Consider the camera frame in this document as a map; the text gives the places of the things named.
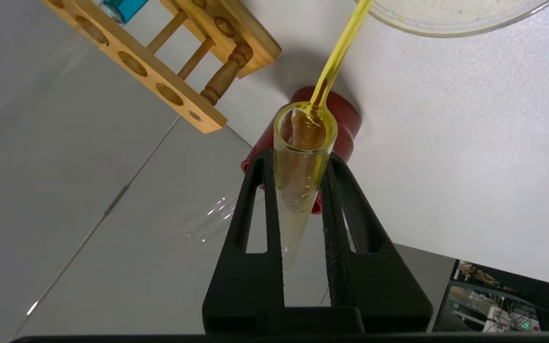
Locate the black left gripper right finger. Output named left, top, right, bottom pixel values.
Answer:
left=321, top=153, right=433, bottom=334

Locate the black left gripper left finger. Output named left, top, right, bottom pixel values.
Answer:
left=202, top=149, right=366, bottom=334

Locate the blue pigment glass test tube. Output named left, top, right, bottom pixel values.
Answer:
left=94, top=0, right=150, bottom=25

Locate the red plastic cup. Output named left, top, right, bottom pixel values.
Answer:
left=241, top=86, right=362, bottom=215

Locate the robot base with electronics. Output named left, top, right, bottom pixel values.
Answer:
left=429, top=259, right=549, bottom=334

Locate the clear glass dish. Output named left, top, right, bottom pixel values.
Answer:
left=364, top=0, right=549, bottom=39

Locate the wooden test tube rack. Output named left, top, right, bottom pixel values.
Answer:
left=41, top=0, right=282, bottom=134

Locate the yellow pigment glass test tube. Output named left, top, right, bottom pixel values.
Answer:
left=273, top=101, right=338, bottom=267

